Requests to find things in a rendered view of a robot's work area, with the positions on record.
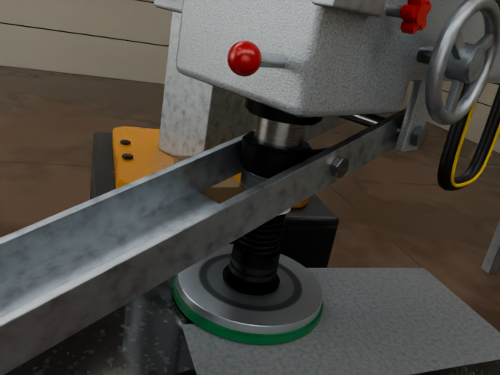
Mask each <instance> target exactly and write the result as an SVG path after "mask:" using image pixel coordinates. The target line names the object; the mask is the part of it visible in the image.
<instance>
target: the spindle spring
mask: <svg viewBox="0 0 500 375"><path fill-rule="evenodd" d="M285 219H286V214H282V215H277V216H276V217H274V218H273V219H271V220H269V221H268V222H265V223H264V224H262V225H260V226H259V227H261V228H258V227H257V228H256V229H254V230H252V231H250V232H249V233H247V234H245V235H243V236H242V237H240V238H238V239H237V240H238V242H239V243H241V244H242V245H243V246H245V247H243V248H242V250H243V251H245V252H248V253H249V254H255V255H261V256H266V255H272V254H275V253H276V252H277V251H278V249H279V248H280V244H281V238H282V233H283V227H284V223H285ZM253 231H254V232H253ZM255 232H257V233H255ZM258 233H262V234H258ZM247 235H248V236H247ZM255 238H257V239H255ZM259 239H262V240H259ZM252 243H254V244H252ZM255 244H257V245H255ZM262 245H264V246H262ZM253 249H254V250H253ZM256 250H259V251H256Z"/></svg>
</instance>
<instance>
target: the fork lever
mask: <svg viewBox="0 0 500 375"><path fill-rule="evenodd" d="M406 109H407V108H405V109H403V110H402V111H400V112H398V113H396V114H394V115H392V116H390V117H388V118H384V117H382V116H379V115H375V114H368V115H340V116H326V117H323V119H322V121H320V122H318V123H317V124H315V125H307V126H306V130H305V133H304V141H308V140H310V139H311V138H314V137H316V136H317V135H320V134H322V133H324V132H326V131H328V130H330V129H332V128H334V127H336V126H338V125H340V124H343V123H345V122H347V121H352V122H354V123H357V124H361V125H363V126H367V127H368V128H367V129H364V130H362V131H361V132H358V133H356V134H355V135H352V136H350V137H349V138H347V139H345V140H343V141H341V142H339V143H337V144H335V145H333V146H331V147H329V148H327V149H325V150H323V151H322V152H320V153H318V154H316V155H314V156H312V157H310V158H308V159H306V160H304V161H302V162H300V163H298V164H296V165H295V166H293V167H291V168H289V169H287V170H285V171H283V172H281V173H279V174H277V175H275V176H273V177H271V178H270V179H267V180H266V181H264V182H261V183H260V184H258V185H255V186H254V187H251V188H249V189H248V190H245V191H243V192H242V193H240V194H238V195H236V196H234V197H232V198H230V199H228V200H226V201H224V202H222V203H220V204H218V203H216V202H215V201H213V200H212V199H210V198H208V197H207V196H205V195H203V194H202V193H200V192H202V191H204V190H206V189H208V188H210V187H212V186H214V185H216V184H218V183H220V182H223V181H225V180H226V179H229V178H231V177H232V176H235V175H237V174H238V173H241V171H242V165H241V164H240V163H239V157H240V149H241V144H242V139H243V136H244V135H245V134H244V135H241V136H239V137H237V138H234V139H232V140H230V141H227V142H225V143H223V144H220V145H218V146H216V147H213V148H211V149H209V150H206V151H204V152H202V153H199V154H197V155H194V156H192V157H190V158H187V159H185V160H183V161H180V162H178V163H176V164H173V165H170V166H169V167H166V168H164V169H162V170H159V171H157V172H154V173H152V174H150V175H148V176H145V177H143V178H140V179H138V180H135V181H134V182H130V183H129V184H127V185H124V186H122V187H119V188H116V189H114V190H111V191H109V192H108V193H105V194H103V195H100V196H98V197H95V198H93V199H90V200H89V201H86V202H84V203H81V204H79V205H76V206H74V207H73V208H69V209H67V210H65V211H62V212H60V213H58V214H55V215H53V216H51V217H49V218H46V219H44V220H41V221H39V222H36V223H34V224H32V225H29V226H27V227H25V228H22V229H20V230H18V231H15V232H13V233H11V234H8V235H6V236H4V237H1V238H0V375H5V374H7V373H8V372H10V371H12V370H13V369H15V368H17V367H19V366H20V365H22V364H24V363H26V362H27V361H29V360H31V359H32V358H34V357H35V356H38V355H39V354H41V353H43V352H44V351H46V350H48V349H49V348H51V347H53V346H54V345H56V344H58V343H60V342H61V341H63V340H65V339H67V338H68V337H70V336H72V335H74V334H75V333H77V332H79V331H80V330H82V329H84V328H85V327H88V326H89V325H90V324H93V323H94V322H96V321H97V320H99V319H101V318H102V317H104V316H106V315H108V314H110V313H111V312H113V311H115V310H116V309H118V308H120V307H122V306H123V305H124V304H127V303H129V302H130V301H132V300H133V299H135V298H137V297H138V296H140V295H143V294H144V293H145V292H147V291H149V290H151V289H152V288H154V287H156V286H158V285H159V284H161V283H163V282H165V281H166V280H168V279H170V278H171V277H173V276H174V275H177V274H178V273H180V272H182V271H183V270H185V269H187V268H188V267H190V266H192V265H193V264H195V263H197V262H199V261H200V260H202V259H204V258H206V257H207V256H209V255H210V254H213V253H214V252H216V251H218V250H219V249H221V248H223V247H224V246H227V245H228V244H229V243H232V242H233V241H235V240H236V239H238V238H240V237H242V236H243V235H245V234H247V233H249V232H250V231H252V230H254V229H256V228H257V227H259V226H260V225H262V224H264V223H265V222H268V221H269V220H271V219H273V218H274V217H276V216H277V215H279V214H282V213H283V212H284V211H286V210H288V209H290V208H291V207H293V206H295V205H297V204H298V203H300V202H302V201H304V200H305V199H307V198H309V197H310V196H312V195H313V194H315V193H318V192H319V191H320V190H322V189H324V188H326V187H327V186H329V185H331V184H332V183H334V182H336V181H338V180H340V179H341V178H343V177H345V176H346V175H348V174H349V173H352V172H353V171H354V170H357V169H359V168H360V167H362V166H363V165H365V164H367V163H368V162H370V161H372V160H374V159H375V158H377V157H379V156H381V155H382V154H384V153H386V152H388V151H389V150H391V149H393V148H395V147H396V145H397V140H398V137H399V134H400V130H401V126H402V124H403V119H404V116H405V113H406Z"/></svg>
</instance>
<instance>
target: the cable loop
mask: <svg viewBox="0 0 500 375"><path fill-rule="evenodd" d="M469 85H470V83H469V84H467V83H464V86H463V88H462V91H461V95H460V98H459V100H460V99H461V98H462V97H463V95H464V93H465V92H466V90H467V89H468V87H469ZM475 105H476V103H475ZM475 105H474V106H473V107H472V108H471V110H469V112H468V113H467V114H466V115H465V116H464V117H463V118H462V119H460V120H459V121H457V122H455V123H453V124H450V127H449V131H448V134H447V137H446V141H445V144H444V146H443V151H442V154H441V157H440V163H439V166H438V170H437V181H438V184H439V186H440V187H441V188H442V189H444V190H449V191H454V190H459V189H461V188H464V187H466V186H467V185H469V184H470V183H472V182H474V181H475V180H476V179H477V178H478V177H479V176H480V175H481V173H482V172H483V170H484V168H485V166H486V164H487V162H488V160H489V158H490V155H491V152H492V151H493V148H494V145H495V143H496V140H497V138H498V135H499V132H500V85H499V87H498V90H497V92H496V96H495V99H494V101H493V105H492V107H491V110H490V113H489V115H488V118H487V122H486V124H485V127H484V130H483V132H482V135H481V138H480V141H479V143H478V146H477V148H476V151H475V154H474V156H473V157H472V161H471V162H470V164H469V166H468V168H467V169H466V170H465V171H464V173H463V174H461V175H459V176H457V177H454V175H455V168H456V164H457V162H458V157H459V154H460V151H461V147H462V144H463V142H464V138H465V135H466V133H467V129H468V126H469V123H470V120H471V117H472V114H473V111H474V108H475Z"/></svg>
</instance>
